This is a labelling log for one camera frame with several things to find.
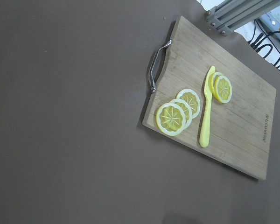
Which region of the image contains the emergency stop box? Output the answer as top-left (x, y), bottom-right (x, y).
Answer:
top-left (259, 6), bottom-right (280, 32)

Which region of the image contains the middle lemon slice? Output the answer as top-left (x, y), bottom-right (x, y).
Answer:
top-left (170, 98), bottom-right (193, 129)

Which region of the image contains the upright front lemon slice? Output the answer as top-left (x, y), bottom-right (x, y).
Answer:
top-left (214, 76), bottom-right (232, 104)

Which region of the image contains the black cable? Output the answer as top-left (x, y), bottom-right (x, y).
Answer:
top-left (247, 19), bottom-right (280, 78)

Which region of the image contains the grey aluminium frame profile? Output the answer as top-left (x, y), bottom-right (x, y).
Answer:
top-left (206, 0), bottom-right (280, 36)

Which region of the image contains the wooden cutting board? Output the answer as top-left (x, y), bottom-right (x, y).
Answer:
top-left (142, 17), bottom-right (276, 180)

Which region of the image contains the yellow plastic knife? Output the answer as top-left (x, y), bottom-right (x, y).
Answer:
top-left (199, 66), bottom-right (216, 147)

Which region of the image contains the upright rear lemon slice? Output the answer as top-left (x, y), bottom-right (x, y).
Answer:
top-left (210, 71), bottom-right (223, 95)

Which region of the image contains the upright lemon slice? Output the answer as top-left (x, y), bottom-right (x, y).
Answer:
top-left (210, 71), bottom-right (223, 95)
top-left (214, 76), bottom-right (232, 104)

